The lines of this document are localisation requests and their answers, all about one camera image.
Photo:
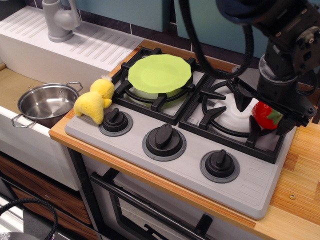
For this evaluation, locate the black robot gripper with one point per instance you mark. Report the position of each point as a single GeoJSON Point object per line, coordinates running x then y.
{"type": "Point", "coordinates": [281, 93]}

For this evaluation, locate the red toy strawberry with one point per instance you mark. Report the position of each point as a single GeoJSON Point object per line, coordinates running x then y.
{"type": "Point", "coordinates": [265, 116]}

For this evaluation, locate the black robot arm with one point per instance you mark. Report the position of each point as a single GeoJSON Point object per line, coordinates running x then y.
{"type": "Point", "coordinates": [293, 51]}

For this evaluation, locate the light green plastic plate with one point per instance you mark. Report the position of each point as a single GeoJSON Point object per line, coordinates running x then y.
{"type": "Point", "coordinates": [159, 73]}

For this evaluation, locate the stainless steel pot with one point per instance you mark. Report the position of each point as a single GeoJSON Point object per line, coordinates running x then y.
{"type": "Point", "coordinates": [48, 103]}

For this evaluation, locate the white toy sink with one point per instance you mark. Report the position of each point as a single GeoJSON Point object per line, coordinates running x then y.
{"type": "Point", "coordinates": [28, 58]}

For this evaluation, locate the white right burner disc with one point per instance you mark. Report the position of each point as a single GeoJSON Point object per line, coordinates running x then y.
{"type": "Point", "coordinates": [232, 118]}

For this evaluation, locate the black right burner grate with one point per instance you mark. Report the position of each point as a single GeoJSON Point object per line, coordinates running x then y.
{"type": "Point", "coordinates": [212, 114]}

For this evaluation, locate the black burner grate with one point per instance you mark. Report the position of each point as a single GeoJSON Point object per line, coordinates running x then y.
{"type": "Point", "coordinates": [166, 107]}
{"type": "Point", "coordinates": [212, 114]}

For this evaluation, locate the black right stove knob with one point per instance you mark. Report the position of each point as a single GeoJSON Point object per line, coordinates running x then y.
{"type": "Point", "coordinates": [219, 166]}

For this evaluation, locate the black stove knob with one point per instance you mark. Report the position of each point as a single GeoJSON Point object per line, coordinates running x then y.
{"type": "Point", "coordinates": [219, 166]}
{"type": "Point", "coordinates": [164, 143]}
{"type": "Point", "coordinates": [116, 123]}

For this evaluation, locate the grey toy stove top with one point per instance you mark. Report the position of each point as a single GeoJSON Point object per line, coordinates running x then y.
{"type": "Point", "coordinates": [250, 193]}

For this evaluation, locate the black middle stove knob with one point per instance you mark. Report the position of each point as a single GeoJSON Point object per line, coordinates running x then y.
{"type": "Point", "coordinates": [164, 143]}

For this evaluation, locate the black left burner grate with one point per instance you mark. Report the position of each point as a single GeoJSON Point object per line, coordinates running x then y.
{"type": "Point", "coordinates": [166, 107]}

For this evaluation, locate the black left stove knob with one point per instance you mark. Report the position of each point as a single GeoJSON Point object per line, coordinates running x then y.
{"type": "Point", "coordinates": [116, 123]}

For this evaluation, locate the yellow stuffed duck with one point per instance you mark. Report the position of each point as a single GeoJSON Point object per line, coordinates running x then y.
{"type": "Point", "coordinates": [93, 103]}

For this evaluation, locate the wooden drawer fronts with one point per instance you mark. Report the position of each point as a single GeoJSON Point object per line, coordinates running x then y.
{"type": "Point", "coordinates": [25, 182]}

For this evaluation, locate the grey toy faucet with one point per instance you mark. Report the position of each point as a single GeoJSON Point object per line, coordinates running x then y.
{"type": "Point", "coordinates": [60, 22]}

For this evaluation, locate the black oven door handle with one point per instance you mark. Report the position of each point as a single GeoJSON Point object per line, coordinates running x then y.
{"type": "Point", "coordinates": [194, 234]}

